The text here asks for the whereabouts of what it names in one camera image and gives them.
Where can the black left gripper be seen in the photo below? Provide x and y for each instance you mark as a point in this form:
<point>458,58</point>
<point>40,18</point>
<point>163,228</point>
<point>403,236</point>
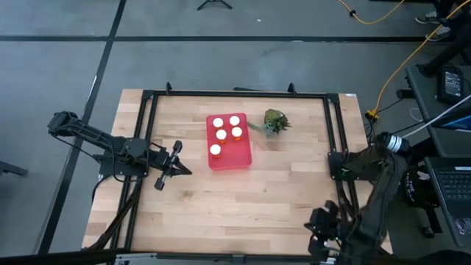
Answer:
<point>162,162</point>

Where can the dark furniture leg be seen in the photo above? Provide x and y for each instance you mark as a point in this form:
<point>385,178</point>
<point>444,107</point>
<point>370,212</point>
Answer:
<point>11,168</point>

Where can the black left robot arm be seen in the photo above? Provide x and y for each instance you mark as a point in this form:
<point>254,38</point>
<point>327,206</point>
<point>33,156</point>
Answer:
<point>92,134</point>

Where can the person's grey shoe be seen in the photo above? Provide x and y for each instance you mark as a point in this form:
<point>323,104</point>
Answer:
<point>428,17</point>
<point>439,33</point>

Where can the black power adapter with label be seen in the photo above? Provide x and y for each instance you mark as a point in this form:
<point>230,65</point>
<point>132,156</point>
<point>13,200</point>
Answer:
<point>452,82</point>

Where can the black bag white lettering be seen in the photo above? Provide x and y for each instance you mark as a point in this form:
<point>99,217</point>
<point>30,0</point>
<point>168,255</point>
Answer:
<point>414,191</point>

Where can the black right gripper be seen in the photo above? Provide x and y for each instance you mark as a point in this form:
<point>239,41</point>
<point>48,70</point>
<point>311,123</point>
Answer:
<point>329,221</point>

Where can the small green succulent plant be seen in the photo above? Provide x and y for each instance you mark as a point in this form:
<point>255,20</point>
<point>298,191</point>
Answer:
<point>274,121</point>

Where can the black metal crossbar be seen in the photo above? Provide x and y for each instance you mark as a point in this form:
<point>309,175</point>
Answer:
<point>55,257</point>

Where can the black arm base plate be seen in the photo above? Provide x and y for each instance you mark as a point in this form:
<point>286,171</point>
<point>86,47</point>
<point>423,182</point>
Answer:
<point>110,170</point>
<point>336,173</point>

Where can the black laptop keyboard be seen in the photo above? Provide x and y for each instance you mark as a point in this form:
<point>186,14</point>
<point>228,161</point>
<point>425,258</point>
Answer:
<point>454,184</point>

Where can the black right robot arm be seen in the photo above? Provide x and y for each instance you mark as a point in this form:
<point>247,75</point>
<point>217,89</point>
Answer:
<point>379,191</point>

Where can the dark grey desk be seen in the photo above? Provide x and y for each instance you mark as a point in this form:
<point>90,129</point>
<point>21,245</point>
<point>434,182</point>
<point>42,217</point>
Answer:
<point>423,88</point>

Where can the person's leg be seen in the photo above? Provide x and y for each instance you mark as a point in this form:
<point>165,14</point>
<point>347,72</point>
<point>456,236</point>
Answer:
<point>447,7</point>

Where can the red plastic basket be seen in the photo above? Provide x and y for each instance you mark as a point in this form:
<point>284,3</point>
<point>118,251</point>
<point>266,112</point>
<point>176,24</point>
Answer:
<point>235,158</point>

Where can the small black floor box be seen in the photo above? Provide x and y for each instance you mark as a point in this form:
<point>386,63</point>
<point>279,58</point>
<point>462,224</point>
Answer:
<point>404,94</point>

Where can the black metal table frame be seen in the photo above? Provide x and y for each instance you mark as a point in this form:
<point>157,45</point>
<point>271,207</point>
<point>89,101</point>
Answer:
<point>239,94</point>

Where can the orange pill bottle white cap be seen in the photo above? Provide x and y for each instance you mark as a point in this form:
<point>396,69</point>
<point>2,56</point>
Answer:
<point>221,134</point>
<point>218,122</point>
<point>215,149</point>
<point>234,120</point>
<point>236,131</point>

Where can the laptop with blue screen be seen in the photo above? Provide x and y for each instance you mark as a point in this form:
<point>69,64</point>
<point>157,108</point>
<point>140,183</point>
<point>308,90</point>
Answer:
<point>460,123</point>

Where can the black tripod base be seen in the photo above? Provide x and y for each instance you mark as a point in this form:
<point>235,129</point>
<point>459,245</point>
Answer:
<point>214,1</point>

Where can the black desk leg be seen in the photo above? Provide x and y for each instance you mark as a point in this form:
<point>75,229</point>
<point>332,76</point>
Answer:
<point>447,53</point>

